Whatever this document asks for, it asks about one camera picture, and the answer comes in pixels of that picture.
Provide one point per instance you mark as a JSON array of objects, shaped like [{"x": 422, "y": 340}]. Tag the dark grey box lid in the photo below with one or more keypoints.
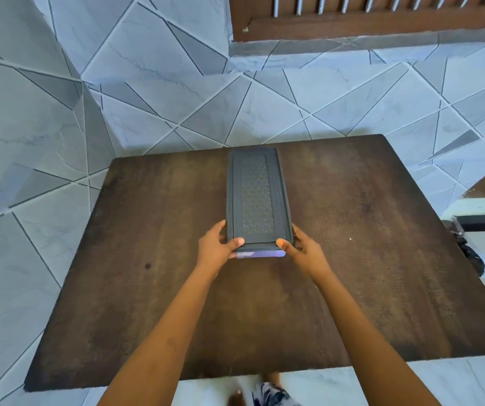
[{"x": 257, "y": 198}]

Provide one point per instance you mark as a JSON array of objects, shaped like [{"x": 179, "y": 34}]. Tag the person's right hand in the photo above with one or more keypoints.
[{"x": 308, "y": 257}]

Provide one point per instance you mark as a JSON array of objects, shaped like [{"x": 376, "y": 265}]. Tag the clear plastic storage box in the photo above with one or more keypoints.
[{"x": 259, "y": 254}]

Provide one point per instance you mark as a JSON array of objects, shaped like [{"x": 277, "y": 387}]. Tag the person's left foot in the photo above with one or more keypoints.
[{"x": 237, "y": 397}]

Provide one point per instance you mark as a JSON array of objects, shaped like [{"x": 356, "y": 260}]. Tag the person's left forearm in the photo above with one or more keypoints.
[{"x": 162, "y": 342}]

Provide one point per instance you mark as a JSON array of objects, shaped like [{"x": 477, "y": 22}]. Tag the person's left hand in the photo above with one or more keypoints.
[{"x": 212, "y": 251}]

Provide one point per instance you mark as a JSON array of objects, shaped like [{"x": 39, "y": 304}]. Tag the person's right forearm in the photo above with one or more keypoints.
[{"x": 373, "y": 342}]

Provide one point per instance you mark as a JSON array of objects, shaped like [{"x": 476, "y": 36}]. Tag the brown wooden louvred window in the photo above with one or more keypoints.
[{"x": 352, "y": 25}]

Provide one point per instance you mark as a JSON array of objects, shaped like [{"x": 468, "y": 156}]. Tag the black white patterned trousers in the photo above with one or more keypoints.
[{"x": 274, "y": 396}]

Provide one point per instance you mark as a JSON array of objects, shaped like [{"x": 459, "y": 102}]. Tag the person's foot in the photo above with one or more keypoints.
[
  {"x": 273, "y": 378},
  {"x": 237, "y": 397}
]

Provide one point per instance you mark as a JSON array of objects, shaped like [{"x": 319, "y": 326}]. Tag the dark brown wooden table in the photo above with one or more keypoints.
[{"x": 394, "y": 207}]

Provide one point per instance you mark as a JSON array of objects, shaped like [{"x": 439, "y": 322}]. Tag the person's right foot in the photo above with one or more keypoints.
[{"x": 273, "y": 378}]

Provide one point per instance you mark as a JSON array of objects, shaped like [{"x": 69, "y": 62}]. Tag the black trash bag bin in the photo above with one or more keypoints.
[{"x": 471, "y": 251}]

